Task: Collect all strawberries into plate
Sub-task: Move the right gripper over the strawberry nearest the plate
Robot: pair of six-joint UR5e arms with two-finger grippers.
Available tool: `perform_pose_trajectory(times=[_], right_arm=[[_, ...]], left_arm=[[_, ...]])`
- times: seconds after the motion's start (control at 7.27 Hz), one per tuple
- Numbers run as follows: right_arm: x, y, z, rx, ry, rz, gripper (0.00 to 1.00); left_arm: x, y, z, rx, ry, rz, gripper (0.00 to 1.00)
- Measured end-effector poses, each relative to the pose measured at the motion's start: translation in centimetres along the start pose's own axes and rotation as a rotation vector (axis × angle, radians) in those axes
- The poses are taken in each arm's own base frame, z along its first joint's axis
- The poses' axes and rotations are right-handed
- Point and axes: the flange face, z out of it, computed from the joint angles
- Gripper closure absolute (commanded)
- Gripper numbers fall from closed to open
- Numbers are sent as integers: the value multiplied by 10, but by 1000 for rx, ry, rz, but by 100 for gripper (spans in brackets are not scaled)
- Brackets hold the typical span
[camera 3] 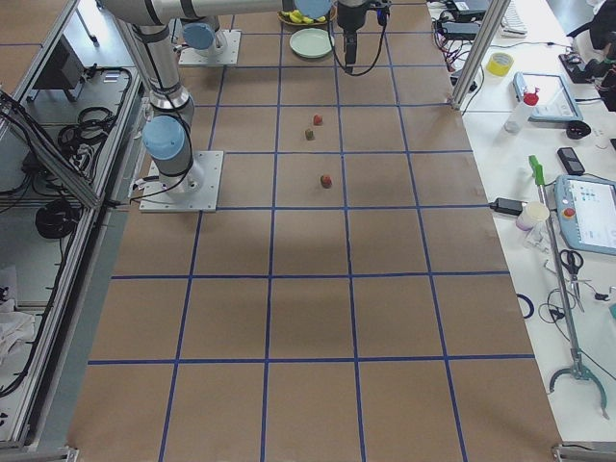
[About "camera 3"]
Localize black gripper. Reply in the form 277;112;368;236
337;0;369;65

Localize light green plate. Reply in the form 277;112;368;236
290;28;335;59

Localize yellow banana bunch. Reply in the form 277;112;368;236
278;10;327;26

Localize wicker fruit basket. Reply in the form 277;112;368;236
277;10;336;27

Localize yellow tape roll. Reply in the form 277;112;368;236
486;52;514;77

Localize white squeeze bottle red cap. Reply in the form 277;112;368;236
503;89;539;134

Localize teach pendant far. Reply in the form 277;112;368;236
512;71;583;123

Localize teach pendant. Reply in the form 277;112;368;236
554;175;615;255
512;71;583;123

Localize black power adapter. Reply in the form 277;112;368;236
489;197;525;217

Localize white paper cup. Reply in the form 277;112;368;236
515;201;550;231

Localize black phone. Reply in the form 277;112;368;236
556;147;585;176

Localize teach pendant near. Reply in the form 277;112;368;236
554;175;615;255

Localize blue tape roll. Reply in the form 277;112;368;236
516;294;535;320

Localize black scissors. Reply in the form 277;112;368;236
559;249;584;276

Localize long reach grabber tool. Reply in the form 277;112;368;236
527;154;610;420

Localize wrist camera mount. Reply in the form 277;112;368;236
368;0;392;28

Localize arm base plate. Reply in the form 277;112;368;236
139;151;224;213
179;25;242;66

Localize aluminium frame post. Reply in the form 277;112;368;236
450;0;510;110

